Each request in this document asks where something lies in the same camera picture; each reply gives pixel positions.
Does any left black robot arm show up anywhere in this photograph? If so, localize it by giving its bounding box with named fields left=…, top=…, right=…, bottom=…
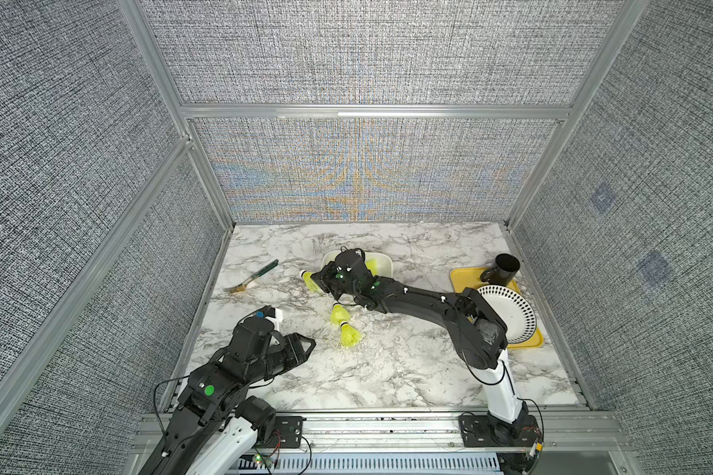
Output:
left=140, top=315, right=316, bottom=474

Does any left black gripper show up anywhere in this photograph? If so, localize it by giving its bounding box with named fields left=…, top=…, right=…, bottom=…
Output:
left=246, top=331, right=318, bottom=384

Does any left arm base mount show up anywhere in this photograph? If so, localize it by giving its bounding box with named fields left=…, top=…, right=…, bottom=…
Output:
left=255, top=416, right=306, bottom=449

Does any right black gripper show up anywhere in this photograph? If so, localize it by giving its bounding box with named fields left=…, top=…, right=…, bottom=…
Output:
left=307, top=260, right=362, bottom=300

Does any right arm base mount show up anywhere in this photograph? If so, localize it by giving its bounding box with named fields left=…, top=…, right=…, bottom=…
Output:
left=458, top=411, right=544, bottom=448

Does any green handled brush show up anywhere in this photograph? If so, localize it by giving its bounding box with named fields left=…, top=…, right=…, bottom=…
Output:
left=225, top=259, right=279, bottom=295

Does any yellow shuttlecock four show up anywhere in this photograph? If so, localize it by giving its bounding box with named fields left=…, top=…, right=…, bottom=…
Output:
left=330, top=303, right=351, bottom=327

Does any yellow shuttlecock seven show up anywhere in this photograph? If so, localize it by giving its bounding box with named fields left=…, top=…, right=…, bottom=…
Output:
left=366, top=259, right=379, bottom=276

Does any yellow shuttlecock nine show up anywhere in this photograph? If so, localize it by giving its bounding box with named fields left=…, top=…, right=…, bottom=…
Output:
left=340, top=322, right=362, bottom=348

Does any white plastic storage box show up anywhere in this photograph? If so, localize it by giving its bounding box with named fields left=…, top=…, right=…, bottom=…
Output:
left=321, top=249, right=394, bottom=278

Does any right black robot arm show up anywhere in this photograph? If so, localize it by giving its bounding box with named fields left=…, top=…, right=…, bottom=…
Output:
left=301, top=249, right=544, bottom=447

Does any yellow tray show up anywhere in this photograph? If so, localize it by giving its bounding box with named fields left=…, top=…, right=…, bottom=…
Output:
left=450, top=266, right=545, bottom=350

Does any yellow shuttlecock three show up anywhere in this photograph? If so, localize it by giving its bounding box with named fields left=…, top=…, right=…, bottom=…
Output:
left=300, top=271, right=323, bottom=293

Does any black dotted white plate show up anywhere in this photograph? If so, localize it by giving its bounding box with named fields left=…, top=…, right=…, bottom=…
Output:
left=477, top=285, right=538, bottom=344

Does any black mug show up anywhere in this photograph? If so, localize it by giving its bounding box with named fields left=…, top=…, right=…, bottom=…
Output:
left=479, top=253, right=521, bottom=287

